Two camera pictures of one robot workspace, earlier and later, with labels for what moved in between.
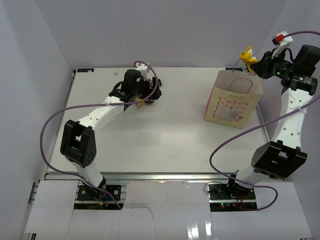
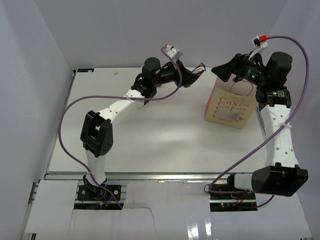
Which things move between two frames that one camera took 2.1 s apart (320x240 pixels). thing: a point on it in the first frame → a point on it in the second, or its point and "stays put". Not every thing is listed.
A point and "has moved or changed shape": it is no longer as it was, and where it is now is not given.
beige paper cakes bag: x=233 y=99 stays put
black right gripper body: x=277 y=66 → x=247 y=70
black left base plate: x=87 y=192 stays put
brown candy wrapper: x=149 y=101 has moved or changed shape
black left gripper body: x=146 y=91 → x=176 y=77
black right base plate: x=230 y=191 stays put
